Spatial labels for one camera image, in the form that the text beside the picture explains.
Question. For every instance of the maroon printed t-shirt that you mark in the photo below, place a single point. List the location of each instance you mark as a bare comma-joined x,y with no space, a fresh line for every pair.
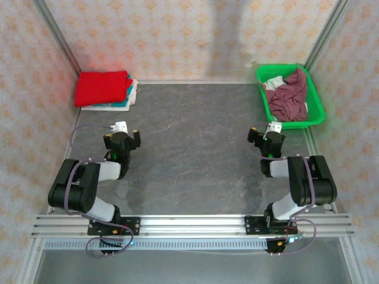
284,100

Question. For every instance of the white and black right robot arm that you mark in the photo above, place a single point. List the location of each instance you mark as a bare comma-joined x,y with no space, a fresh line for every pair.
322,183

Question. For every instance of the teal folded t-shirt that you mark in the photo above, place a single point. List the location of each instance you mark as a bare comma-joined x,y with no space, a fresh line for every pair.
117,104

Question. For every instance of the white folded t-shirt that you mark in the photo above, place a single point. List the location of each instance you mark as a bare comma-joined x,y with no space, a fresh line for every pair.
130,100

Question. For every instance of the green plastic basket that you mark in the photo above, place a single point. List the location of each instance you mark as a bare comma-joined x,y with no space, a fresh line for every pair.
316,100

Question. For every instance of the red folded t-shirt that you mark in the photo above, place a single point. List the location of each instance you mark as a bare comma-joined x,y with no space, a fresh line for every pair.
100,88

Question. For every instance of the white crumpled t-shirt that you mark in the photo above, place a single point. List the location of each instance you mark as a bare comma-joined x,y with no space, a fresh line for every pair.
274,82

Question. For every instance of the small black controller board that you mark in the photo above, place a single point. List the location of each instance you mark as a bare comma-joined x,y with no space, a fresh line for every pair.
274,247
111,243

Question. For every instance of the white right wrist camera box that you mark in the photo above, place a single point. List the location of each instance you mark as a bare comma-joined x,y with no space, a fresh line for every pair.
274,127

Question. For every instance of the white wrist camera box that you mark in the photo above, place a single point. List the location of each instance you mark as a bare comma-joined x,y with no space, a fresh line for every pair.
274,127
120,126

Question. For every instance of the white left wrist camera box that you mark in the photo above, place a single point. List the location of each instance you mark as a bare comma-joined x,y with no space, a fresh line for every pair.
120,126

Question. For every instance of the aluminium back rail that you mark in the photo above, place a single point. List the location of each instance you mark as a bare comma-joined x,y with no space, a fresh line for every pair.
207,82

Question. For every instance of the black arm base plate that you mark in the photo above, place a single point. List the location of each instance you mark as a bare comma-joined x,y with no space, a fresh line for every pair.
251,226
134,226

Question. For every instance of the aluminium mounting rail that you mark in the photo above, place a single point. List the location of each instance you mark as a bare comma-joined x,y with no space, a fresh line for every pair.
192,225

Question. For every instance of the aluminium frame post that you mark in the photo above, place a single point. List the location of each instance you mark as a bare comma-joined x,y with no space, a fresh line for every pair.
327,32
59,38

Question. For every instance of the aluminium frame leg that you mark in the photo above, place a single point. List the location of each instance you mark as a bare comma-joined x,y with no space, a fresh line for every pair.
28,263
353,263

